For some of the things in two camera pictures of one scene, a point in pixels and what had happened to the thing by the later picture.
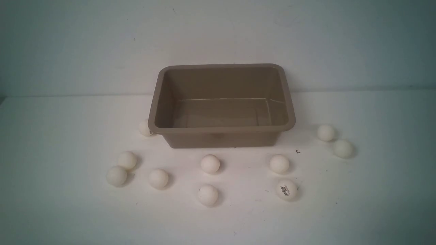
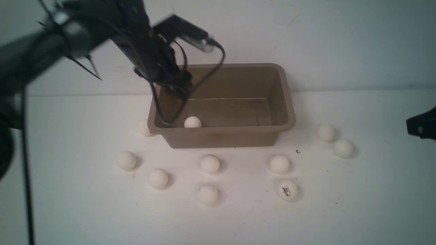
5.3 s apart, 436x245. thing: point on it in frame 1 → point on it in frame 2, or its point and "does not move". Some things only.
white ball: x=116 y=176 → x=192 y=122
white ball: x=207 y=195 does not move
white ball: x=127 y=160 does not move
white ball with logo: x=286 y=190 does not move
